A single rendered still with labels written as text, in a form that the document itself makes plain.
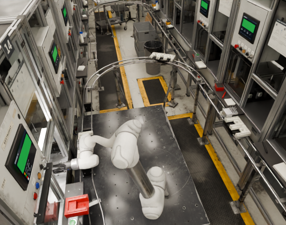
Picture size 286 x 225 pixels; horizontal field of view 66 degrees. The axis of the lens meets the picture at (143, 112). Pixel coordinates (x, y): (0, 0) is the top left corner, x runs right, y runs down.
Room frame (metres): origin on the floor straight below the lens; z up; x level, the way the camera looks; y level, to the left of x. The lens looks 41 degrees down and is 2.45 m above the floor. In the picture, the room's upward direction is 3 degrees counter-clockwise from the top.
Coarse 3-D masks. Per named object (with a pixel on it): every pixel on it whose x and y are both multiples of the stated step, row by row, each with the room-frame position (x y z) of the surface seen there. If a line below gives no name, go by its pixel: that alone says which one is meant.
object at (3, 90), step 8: (32, 64) 1.28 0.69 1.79; (0, 88) 0.83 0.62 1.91; (40, 88) 1.24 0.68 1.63; (0, 96) 0.83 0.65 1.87; (8, 96) 0.84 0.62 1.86; (8, 104) 0.82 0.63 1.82; (16, 104) 0.87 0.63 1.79; (48, 104) 1.27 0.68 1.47; (56, 128) 1.24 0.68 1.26; (56, 184) 0.84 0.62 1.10
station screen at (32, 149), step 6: (24, 132) 0.75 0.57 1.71; (24, 138) 0.73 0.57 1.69; (30, 138) 0.78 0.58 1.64; (18, 150) 0.64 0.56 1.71; (30, 150) 0.72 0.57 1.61; (36, 150) 0.77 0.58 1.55; (18, 156) 0.62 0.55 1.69; (30, 156) 0.70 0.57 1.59; (30, 162) 0.67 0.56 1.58; (18, 168) 0.57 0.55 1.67; (30, 168) 0.64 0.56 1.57; (24, 174) 0.58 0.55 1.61; (30, 174) 0.62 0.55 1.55
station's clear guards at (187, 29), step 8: (168, 0) 4.73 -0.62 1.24; (176, 0) 4.24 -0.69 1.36; (184, 0) 3.83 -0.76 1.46; (192, 0) 3.48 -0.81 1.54; (168, 8) 4.71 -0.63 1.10; (184, 8) 3.80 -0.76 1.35; (192, 8) 3.45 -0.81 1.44; (168, 16) 4.69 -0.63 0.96; (176, 16) 4.78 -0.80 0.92; (184, 16) 3.77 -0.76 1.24; (192, 16) 3.42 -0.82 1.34; (184, 24) 3.74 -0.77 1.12; (192, 24) 3.39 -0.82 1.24; (184, 32) 3.70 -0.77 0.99; (192, 32) 3.35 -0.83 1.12
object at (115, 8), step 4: (128, 0) 7.72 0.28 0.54; (120, 4) 8.39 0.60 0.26; (112, 8) 8.02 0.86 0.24; (116, 8) 7.93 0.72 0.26; (120, 8) 7.91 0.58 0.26; (128, 8) 7.86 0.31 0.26; (112, 12) 8.32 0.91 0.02; (116, 12) 7.60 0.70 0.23; (116, 16) 7.58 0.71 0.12; (128, 16) 7.73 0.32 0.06
